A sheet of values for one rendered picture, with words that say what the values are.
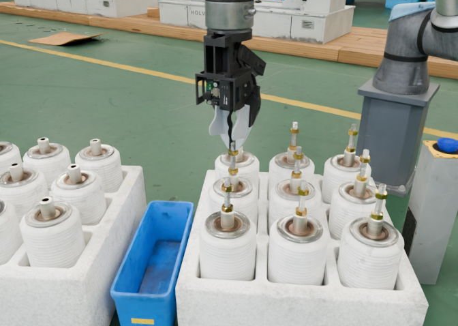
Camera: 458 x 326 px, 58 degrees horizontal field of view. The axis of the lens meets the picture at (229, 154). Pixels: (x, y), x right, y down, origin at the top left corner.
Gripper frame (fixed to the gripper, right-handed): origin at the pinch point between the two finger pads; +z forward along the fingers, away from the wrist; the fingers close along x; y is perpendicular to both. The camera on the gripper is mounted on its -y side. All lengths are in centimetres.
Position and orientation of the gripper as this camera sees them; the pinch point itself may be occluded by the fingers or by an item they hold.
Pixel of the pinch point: (234, 140)
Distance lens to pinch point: 74.8
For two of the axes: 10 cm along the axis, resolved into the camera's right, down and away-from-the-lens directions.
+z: 0.0, 8.9, 4.5
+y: -4.6, 4.0, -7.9
